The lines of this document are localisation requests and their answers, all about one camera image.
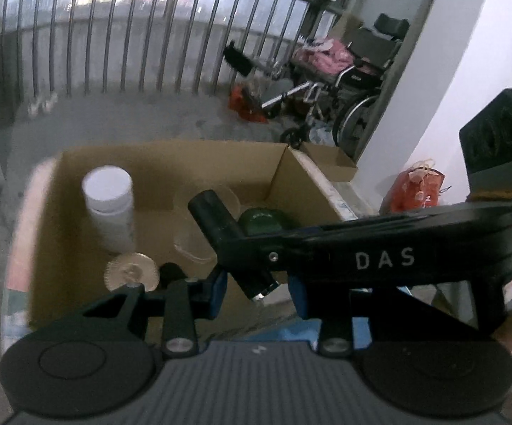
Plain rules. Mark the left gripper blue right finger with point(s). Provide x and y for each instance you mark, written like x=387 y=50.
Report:
x=305 y=298

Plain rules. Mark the black speaker box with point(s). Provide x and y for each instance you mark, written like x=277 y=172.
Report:
x=486 y=143

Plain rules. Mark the open cardboard box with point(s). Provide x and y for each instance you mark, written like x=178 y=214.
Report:
x=69 y=262

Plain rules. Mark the wheelchair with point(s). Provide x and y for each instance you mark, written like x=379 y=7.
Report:
x=327 y=86

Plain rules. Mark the metal balcony railing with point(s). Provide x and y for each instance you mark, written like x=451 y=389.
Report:
x=71 y=47

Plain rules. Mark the dark green round container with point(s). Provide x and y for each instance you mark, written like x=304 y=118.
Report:
x=259 y=221

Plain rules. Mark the red paper gift bag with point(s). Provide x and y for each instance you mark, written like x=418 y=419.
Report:
x=417 y=187

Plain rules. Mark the black cylinder flashlight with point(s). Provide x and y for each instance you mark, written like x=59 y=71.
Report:
x=236 y=253

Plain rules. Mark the white supplement bottle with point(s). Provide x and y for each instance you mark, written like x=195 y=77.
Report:
x=109 y=199

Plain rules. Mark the orange red bag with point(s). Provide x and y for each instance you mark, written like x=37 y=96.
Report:
x=240 y=102

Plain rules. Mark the beige round lid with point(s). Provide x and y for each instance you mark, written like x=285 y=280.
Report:
x=131 y=269

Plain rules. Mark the white sneaker left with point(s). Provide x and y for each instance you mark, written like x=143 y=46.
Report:
x=34 y=108

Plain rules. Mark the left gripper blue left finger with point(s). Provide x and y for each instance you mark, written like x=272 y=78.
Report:
x=214 y=291

